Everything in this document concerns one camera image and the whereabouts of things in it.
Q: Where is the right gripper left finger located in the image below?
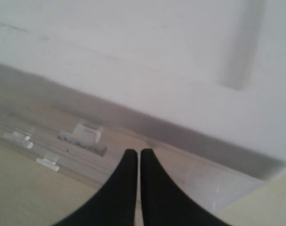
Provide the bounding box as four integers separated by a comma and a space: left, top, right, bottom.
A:
55, 149, 138, 226

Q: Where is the white plastic drawer cabinet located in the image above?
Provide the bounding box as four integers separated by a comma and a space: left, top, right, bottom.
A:
0, 0, 286, 201

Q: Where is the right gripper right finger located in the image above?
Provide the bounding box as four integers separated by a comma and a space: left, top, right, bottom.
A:
140, 149, 227, 226

